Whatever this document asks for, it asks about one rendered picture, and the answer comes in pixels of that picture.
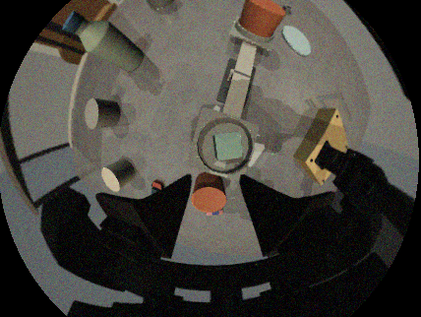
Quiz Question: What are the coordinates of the cream balance beam with square pans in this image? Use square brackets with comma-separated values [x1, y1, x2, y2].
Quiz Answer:
[187, 16, 274, 181]

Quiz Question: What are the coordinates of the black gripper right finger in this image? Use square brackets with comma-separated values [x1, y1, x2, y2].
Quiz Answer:
[239, 174, 336, 257]

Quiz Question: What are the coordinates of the grey hex nut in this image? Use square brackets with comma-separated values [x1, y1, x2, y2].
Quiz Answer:
[282, 4, 293, 13]

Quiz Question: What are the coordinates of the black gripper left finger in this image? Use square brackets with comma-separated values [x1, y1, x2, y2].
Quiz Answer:
[95, 174, 192, 259]

